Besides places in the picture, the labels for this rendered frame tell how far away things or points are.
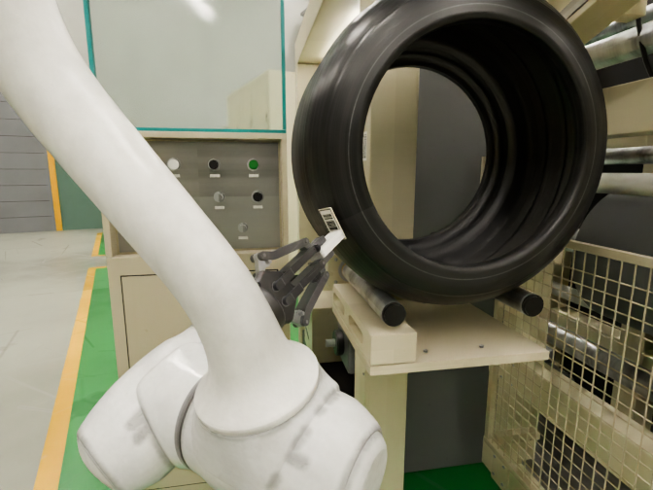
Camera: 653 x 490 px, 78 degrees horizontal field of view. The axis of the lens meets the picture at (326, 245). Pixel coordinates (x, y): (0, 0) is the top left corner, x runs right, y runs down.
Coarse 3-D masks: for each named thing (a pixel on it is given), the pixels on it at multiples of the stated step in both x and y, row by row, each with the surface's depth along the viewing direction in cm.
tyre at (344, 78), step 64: (384, 0) 66; (448, 0) 64; (512, 0) 66; (320, 64) 69; (384, 64) 64; (448, 64) 94; (512, 64) 90; (576, 64) 69; (320, 128) 66; (512, 128) 99; (576, 128) 74; (320, 192) 69; (512, 192) 100; (576, 192) 74; (384, 256) 70; (448, 256) 101; (512, 256) 74
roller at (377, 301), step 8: (344, 264) 105; (344, 272) 102; (352, 272) 96; (352, 280) 94; (360, 280) 90; (360, 288) 87; (368, 288) 83; (376, 288) 81; (368, 296) 81; (376, 296) 78; (384, 296) 76; (376, 304) 76; (384, 304) 73; (392, 304) 72; (400, 304) 72; (376, 312) 76; (384, 312) 72; (392, 312) 72; (400, 312) 72; (384, 320) 72; (392, 320) 72; (400, 320) 73
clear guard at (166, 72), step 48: (96, 0) 111; (144, 0) 113; (192, 0) 115; (240, 0) 117; (96, 48) 113; (144, 48) 115; (192, 48) 117; (240, 48) 120; (144, 96) 117; (192, 96) 120; (240, 96) 122
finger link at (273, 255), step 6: (300, 240) 60; (306, 240) 61; (288, 246) 58; (294, 246) 59; (300, 246) 60; (264, 252) 55; (270, 252) 56; (276, 252) 56; (282, 252) 57; (288, 252) 58; (252, 258) 56; (258, 258) 55; (264, 258) 55; (270, 258) 55; (276, 258) 56
